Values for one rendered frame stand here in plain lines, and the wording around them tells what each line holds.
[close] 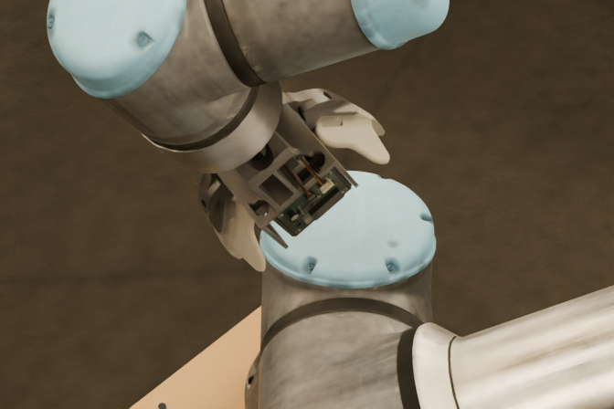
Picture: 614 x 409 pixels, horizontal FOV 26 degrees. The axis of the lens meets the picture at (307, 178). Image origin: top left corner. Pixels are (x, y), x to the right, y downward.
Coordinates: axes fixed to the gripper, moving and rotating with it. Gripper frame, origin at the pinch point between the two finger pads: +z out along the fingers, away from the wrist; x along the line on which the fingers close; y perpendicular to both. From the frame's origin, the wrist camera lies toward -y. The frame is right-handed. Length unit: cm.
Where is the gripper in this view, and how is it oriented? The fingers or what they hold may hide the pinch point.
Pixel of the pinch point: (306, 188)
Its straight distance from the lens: 106.6
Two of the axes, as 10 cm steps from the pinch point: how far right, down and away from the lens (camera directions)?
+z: 3.4, 3.3, 8.8
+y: 5.7, 6.8, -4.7
